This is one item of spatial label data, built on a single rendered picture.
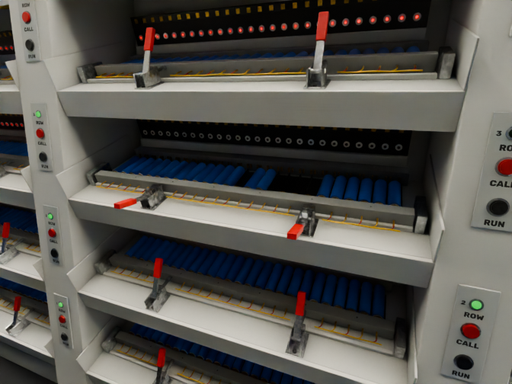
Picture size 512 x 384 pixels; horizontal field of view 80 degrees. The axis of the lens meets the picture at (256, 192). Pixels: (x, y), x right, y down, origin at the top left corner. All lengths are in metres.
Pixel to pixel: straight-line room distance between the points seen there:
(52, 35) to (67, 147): 0.19
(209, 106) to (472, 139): 0.32
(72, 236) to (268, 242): 0.40
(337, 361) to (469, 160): 0.33
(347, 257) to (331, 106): 0.20
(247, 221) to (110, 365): 0.49
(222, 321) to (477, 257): 0.39
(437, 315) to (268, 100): 0.34
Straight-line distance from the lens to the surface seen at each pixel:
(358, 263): 0.43
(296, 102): 0.41
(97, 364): 0.84
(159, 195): 0.55
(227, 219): 0.48
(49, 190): 0.71
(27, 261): 0.90
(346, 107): 0.40
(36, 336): 0.98
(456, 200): 0.41
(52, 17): 0.68
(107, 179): 0.66
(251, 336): 0.55
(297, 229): 0.38
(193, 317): 0.59
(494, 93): 0.40
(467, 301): 0.45
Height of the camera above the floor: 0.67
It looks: 13 degrees down
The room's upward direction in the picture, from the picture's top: 2 degrees clockwise
